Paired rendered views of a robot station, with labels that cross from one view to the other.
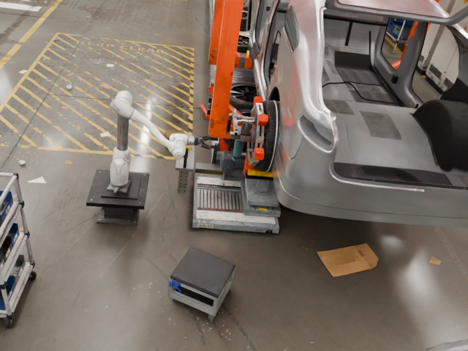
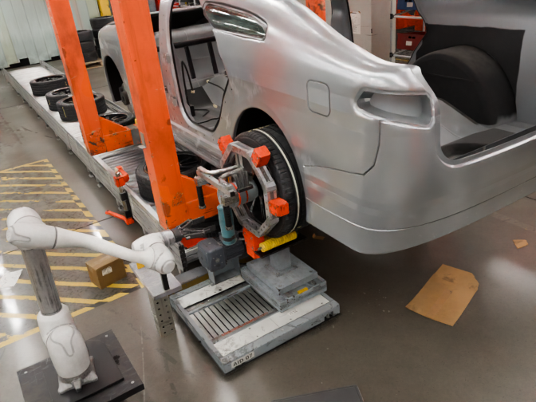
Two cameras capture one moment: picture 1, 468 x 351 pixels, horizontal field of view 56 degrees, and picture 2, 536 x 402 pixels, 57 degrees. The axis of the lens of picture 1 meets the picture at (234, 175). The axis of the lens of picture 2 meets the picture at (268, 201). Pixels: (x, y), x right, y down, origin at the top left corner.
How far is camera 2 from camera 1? 1.51 m
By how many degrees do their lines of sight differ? 20
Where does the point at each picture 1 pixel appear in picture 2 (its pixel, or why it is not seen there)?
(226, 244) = (291, 368)
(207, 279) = not seen: outside the picture
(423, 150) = (451, 114)
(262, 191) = (285, 267)
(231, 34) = (147, 61)
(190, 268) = not seen: outside the picture
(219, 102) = (165, 174)
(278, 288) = (411, 384)
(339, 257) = (433, 297)
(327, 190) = (442, 191)
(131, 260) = not seen: outside the picture
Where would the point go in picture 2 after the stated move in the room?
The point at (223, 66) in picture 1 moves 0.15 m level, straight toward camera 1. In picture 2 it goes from (153, 115) to (160, 120)
